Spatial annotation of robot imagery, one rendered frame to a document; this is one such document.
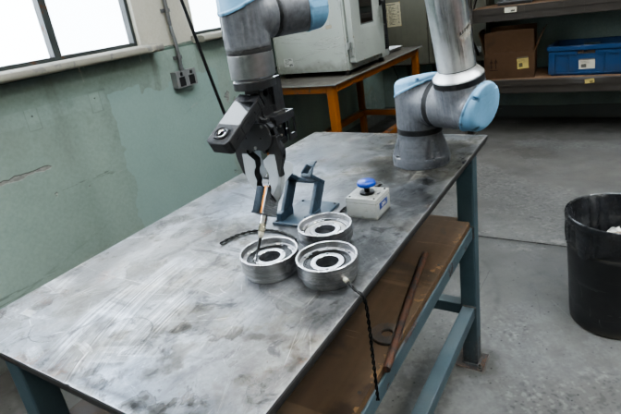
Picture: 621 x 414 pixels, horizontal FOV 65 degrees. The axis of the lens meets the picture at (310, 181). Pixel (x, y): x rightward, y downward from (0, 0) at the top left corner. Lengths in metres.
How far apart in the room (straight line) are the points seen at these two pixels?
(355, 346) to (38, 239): 1.64
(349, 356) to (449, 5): 0.75
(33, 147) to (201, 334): 1.69
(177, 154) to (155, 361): 2.14
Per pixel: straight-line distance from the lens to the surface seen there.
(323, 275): 0.79
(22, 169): 2.34
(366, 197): 1.03
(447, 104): 1.17
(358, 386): 1.01
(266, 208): 0.85
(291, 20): 0.84
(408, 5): 4.70
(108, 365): 0.80
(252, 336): 0.75
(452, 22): 1.12
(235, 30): 0.79
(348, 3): 3.04
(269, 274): 0.84
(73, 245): 2.49
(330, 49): 3.12
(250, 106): 0.80
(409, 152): 1.28
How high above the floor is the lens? 1.24
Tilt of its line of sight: 20 degrees down
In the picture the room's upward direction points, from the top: 8 degrees counter-clockwise
